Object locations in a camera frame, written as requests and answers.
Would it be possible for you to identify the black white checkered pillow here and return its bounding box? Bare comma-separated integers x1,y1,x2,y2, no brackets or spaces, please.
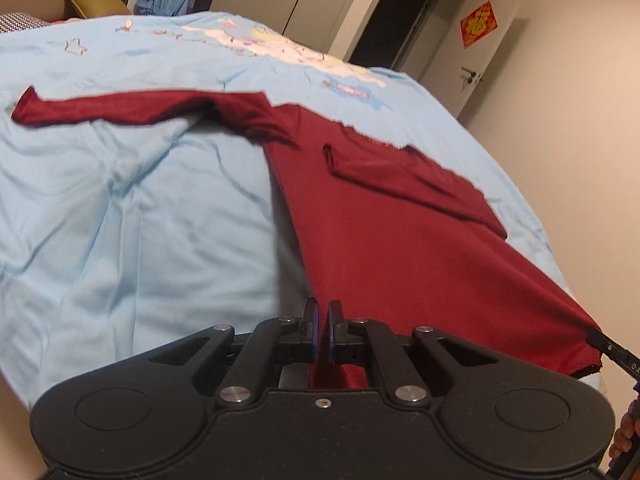
0,12,50,34

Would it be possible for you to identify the light blue cartoon duvet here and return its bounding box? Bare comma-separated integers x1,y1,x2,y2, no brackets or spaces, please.
1,12,564,405

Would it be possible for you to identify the black door handle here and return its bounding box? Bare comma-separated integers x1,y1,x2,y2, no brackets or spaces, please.
461,66,483,84

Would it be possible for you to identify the white bedroom door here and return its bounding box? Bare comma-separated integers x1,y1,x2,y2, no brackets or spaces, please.
421,0,521,116

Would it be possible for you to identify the person's right hand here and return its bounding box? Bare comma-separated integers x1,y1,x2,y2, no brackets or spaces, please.
608,399,640,466

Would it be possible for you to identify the red fu door decoration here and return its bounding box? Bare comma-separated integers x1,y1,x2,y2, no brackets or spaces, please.
460,0,498,49

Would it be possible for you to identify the mustard yellow pillow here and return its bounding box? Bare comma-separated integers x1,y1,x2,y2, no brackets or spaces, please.
65,0,131,18

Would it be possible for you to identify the dark red long-sleeve shirt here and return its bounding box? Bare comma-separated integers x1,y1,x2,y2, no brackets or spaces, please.
12,89,602,378

